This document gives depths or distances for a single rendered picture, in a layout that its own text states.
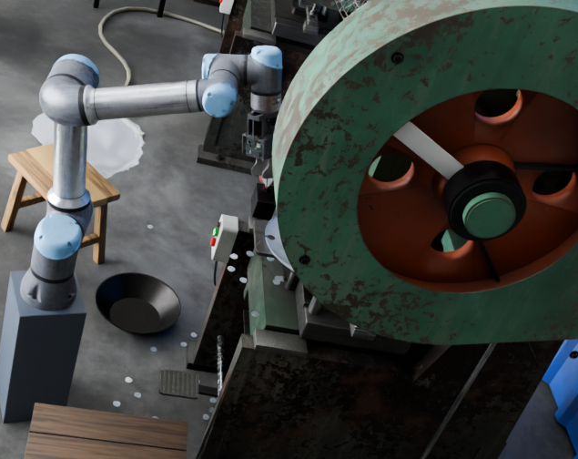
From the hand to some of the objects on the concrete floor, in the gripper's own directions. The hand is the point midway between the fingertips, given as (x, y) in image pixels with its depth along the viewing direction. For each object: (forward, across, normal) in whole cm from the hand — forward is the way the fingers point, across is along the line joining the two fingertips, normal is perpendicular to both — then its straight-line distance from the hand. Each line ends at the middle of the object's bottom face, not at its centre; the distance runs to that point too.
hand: (269, 180), depth 230 cm
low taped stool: (+61, -112, +15) cm, 128 cm away
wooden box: (+94, -15, -58) cm, 111 cm away
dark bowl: (+75, -70, +15) cm, 103 cm away
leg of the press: (+106, +20, +8) cm, 108 cm away
